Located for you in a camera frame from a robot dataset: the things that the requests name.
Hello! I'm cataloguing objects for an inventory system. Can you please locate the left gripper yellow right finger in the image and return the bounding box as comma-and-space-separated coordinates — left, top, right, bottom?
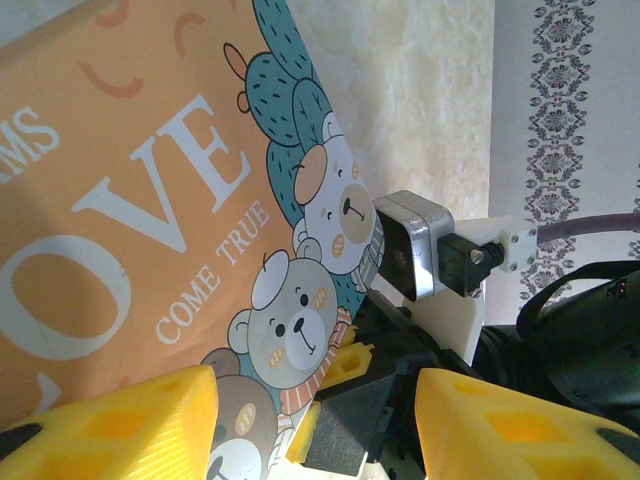
416, 367, 640, 480

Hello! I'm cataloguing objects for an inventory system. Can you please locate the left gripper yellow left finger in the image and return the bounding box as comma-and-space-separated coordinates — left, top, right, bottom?
0, 363, 220, 480

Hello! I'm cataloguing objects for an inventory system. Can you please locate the orange LOVE bear tin box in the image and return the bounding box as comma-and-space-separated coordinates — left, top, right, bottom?
0, 0, 384, 480

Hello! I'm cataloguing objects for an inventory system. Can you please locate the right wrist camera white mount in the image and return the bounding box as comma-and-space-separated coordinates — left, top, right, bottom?
367, 189, 540, 366

